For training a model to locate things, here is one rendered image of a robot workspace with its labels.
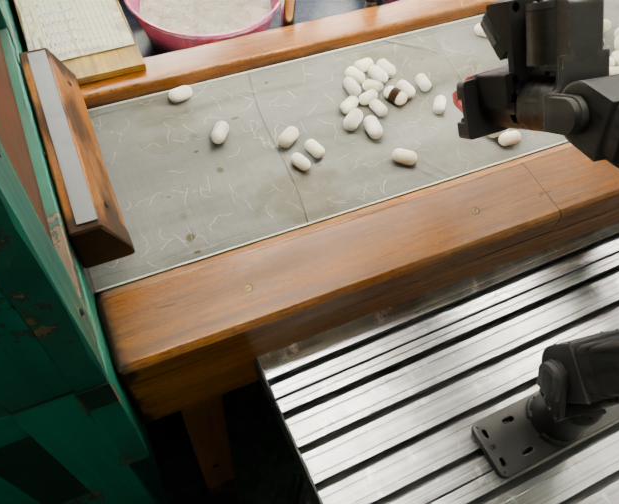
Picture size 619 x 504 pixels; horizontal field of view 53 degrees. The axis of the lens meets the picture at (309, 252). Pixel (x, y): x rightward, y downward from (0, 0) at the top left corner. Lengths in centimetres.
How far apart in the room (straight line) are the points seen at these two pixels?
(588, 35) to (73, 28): 72
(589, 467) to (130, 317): 56
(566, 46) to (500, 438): 44
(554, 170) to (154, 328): 57
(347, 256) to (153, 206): 26
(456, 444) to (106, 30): 76
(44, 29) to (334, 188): 50
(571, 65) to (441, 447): 44
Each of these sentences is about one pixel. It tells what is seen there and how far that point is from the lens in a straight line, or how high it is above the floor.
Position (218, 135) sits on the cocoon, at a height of 76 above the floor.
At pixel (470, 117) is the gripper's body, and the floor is 91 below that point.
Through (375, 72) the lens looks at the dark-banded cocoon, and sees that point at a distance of 99.
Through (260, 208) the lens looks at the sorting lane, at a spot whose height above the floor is 74.
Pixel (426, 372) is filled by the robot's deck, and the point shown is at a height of 67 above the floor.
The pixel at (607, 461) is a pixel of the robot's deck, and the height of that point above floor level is 67.
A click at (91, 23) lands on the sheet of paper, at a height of 78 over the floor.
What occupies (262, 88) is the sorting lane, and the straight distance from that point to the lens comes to 97.
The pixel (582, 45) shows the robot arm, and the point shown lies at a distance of 64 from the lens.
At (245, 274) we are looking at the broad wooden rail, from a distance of 73.
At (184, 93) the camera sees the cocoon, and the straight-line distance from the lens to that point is 94.
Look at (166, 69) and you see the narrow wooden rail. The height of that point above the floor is 76.
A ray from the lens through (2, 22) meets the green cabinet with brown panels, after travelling 90.
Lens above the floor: 139
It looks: 57 degrees down
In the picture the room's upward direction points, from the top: 7 degrees clockwise
